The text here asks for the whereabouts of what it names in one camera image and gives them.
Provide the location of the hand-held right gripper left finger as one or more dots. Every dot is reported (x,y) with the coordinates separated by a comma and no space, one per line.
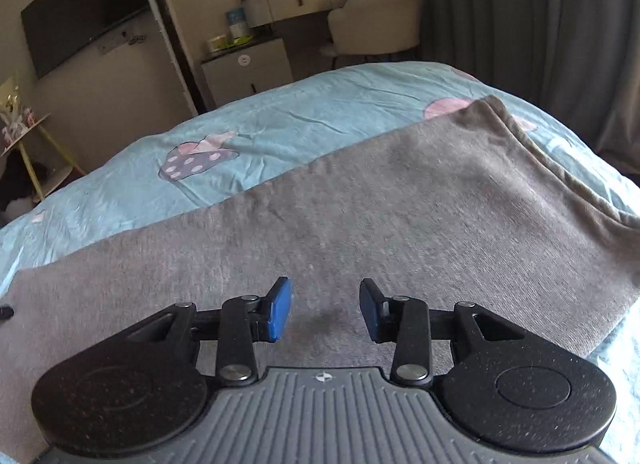
(280,311)

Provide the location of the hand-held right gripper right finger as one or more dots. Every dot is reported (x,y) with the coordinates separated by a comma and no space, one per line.
(369,311)

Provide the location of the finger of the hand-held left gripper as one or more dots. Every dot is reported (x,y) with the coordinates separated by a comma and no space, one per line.
(5,313)

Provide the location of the grey pants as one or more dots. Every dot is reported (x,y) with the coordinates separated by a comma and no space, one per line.
(350,204)

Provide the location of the dark cloth bundle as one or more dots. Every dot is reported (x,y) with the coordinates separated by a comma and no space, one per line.
(15,178)

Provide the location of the yellow-legged side table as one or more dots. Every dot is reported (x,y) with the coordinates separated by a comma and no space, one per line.
(37,126)

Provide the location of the light blue printed blanket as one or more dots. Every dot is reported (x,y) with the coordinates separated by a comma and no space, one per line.
(300,113)

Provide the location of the wrapped flower bouquet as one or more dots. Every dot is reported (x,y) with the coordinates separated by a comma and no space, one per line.
(12,103)

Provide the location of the grey nightstand cabinet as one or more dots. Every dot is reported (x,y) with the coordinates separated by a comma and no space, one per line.
(250,71)

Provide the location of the small pale box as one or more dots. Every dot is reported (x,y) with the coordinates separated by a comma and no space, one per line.
(217,43)

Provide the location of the tall white tower appliance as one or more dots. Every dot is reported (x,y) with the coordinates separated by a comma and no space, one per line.
(170,53)

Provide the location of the cream upholstered chair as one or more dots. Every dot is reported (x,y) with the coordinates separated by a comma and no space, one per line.
(375,23)

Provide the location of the blue and white canister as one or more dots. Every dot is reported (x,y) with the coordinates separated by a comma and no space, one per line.
(238,26)

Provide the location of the grey vanity desk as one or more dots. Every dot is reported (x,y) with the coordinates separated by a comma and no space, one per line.
(290,1)

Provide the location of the grey curtain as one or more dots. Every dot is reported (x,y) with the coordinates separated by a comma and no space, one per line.
(525,18)

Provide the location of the wall socket strip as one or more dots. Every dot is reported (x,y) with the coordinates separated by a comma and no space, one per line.
(120,41)

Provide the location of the black wall television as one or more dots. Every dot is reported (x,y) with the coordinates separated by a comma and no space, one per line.
(85,13)

